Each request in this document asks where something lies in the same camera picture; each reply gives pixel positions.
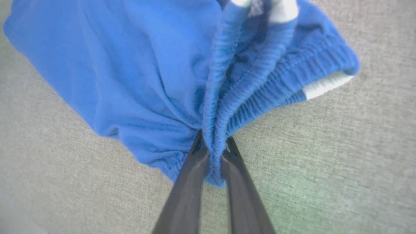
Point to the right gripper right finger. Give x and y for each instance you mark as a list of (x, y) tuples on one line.
[(243, 201)]

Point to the grey fabric sofa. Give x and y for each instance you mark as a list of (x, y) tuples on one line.
[(325, 162)]

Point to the blue shorts with white trim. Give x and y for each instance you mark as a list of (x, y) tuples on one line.
[(136, 65)]

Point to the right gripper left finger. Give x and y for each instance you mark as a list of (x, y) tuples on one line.
[(187, 201)]

